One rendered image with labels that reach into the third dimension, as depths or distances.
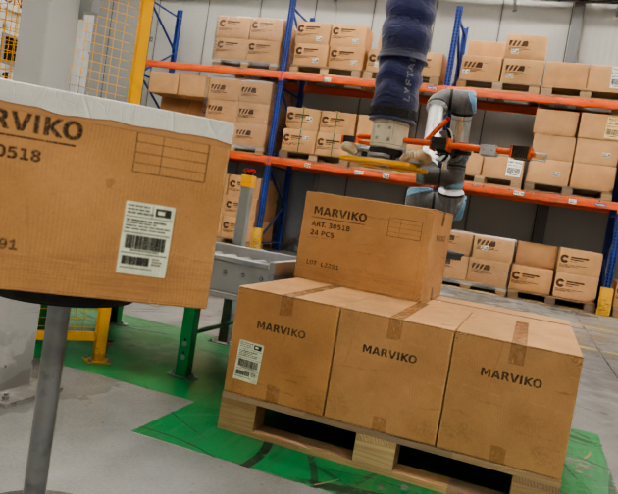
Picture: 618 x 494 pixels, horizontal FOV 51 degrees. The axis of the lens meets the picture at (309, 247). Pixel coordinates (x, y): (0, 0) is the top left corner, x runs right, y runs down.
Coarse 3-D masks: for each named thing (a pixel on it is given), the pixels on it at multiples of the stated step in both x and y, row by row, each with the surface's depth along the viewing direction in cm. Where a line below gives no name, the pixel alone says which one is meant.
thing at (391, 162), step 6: (342, 156) 297; (348, 156) 295; (354, 156) 294; (360, 156) 294; (366, 156) 297; (390, 156) 290; (360, 162) 299; (366, 162) 294; (372, 162) 290; (378, 162) 289; (384, 162) 288; (390, 162) 286; (396, 162) 285; (402, 162) 284; (402, 168) 293; (408, 168) 288; (414, 168) 289
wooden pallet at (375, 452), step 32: (224, 416) 243; (256, 416) 240; (288, 448) 235; (320, 448) 234; (384, 448) 223; (416, 448) 219; (416, 480) 219; (448, 480) 222; (512, 480) 209; (544, 480) 206
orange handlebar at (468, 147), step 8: (360, 136) 306; (368, 136) 304; (368, 144) 334; (416, 144) 298; (424, 144) 293; (448, 144) 287; (456, 144) 285; (464, 144) 284; (496, 152) 279; (504, 152) 276
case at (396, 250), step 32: (320, 192) 295; (320, 224) 294; (352, 224) 288; (384, 224) 283; (416, 224) 277; (448, 224) 304; (320, 256) 294; (352, 256) 288; (384, 256) 282; (416, 256) 277; (352, 288) 288; (384, 288) 282; (416, 288) 277
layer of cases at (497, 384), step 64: (256, 320) 239; (320, 320) 230; (384, 320) 223; (448, 320) 237; (512, 320) 266; (256, 384) 239; (320, 384) 231; (384, 384) 223; (448, 384) 216; (512, 384) 209; (576, 384) 203; (448, 448) 216; (512, 448) 209
